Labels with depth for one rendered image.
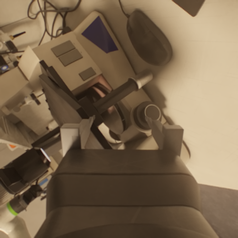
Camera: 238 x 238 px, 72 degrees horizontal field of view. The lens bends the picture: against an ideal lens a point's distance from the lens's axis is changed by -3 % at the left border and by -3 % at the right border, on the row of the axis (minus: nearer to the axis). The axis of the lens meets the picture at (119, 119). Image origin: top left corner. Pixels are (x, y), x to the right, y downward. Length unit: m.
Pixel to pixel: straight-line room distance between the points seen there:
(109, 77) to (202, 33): 0.21
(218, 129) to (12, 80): 0.47
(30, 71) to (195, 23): 0.35
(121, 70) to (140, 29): 0.12
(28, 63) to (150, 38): 0.28
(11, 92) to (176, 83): 0.37
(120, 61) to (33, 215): 2.98
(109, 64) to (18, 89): 0.23
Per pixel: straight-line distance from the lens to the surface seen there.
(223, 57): 0.29
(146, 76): 0.36
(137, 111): 0.37
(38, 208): 3.17
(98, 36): 0.43
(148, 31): 0.33
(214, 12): 0.28
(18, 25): 0.90
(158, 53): 0.32
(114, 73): 0.40
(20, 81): 0.47
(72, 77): 0.40
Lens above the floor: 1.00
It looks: 22 degrees down
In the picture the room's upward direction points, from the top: 127 degrees counter-clockwise
